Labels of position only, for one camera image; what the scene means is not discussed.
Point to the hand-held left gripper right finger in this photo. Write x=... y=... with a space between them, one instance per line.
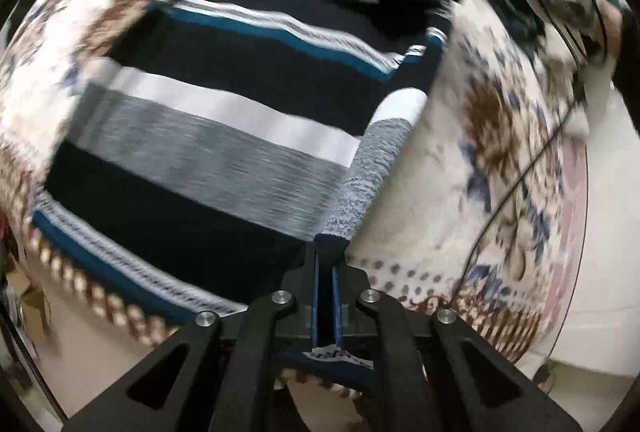
x=337 y=302

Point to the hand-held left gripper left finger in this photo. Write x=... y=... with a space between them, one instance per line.
x=314 y=297

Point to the navy striped sweater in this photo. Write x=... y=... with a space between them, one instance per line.
x=200 y=77

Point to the floral bed sheet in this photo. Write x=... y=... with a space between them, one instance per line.
x=450 y=192

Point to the pink mattress cover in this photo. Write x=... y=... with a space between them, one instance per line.
x=572 y=222

